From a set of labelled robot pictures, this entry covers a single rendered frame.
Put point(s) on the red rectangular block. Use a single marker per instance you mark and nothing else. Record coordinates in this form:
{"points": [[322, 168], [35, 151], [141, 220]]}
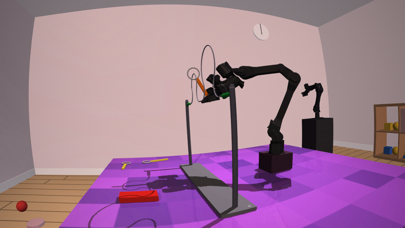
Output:
{"points": [[138, 196]]}

